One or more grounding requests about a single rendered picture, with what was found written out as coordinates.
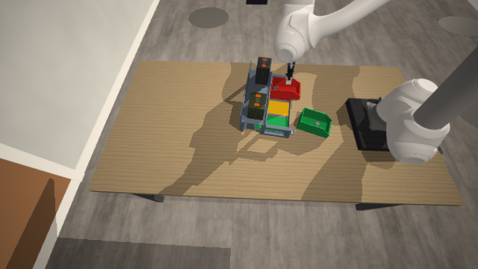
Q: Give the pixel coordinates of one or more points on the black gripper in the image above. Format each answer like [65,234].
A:
[289,73]

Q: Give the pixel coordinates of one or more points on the red bin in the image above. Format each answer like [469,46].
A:
[285,91]

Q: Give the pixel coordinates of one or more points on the green bin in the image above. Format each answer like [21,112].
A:
[311,117]

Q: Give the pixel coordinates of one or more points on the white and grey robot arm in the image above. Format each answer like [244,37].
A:
[417,117]

